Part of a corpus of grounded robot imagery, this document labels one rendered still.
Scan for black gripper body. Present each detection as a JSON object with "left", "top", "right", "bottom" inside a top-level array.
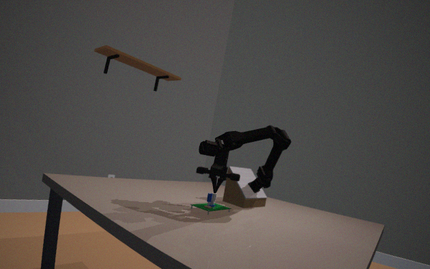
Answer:
[{"left": 196, "top": 157, "right": 240, "bottom": 181}]

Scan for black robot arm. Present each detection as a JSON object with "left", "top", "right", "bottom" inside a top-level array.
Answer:
[{"left": 199, "top": 125, "right": 291, "bottom": 193}]

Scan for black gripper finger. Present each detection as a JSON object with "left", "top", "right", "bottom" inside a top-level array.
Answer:
[
  {"left": 209, "top": 177, "right": 217, "bottom": 193},
  {"left": 215, "top": 178, "right": 227, "bottom": 193}
]

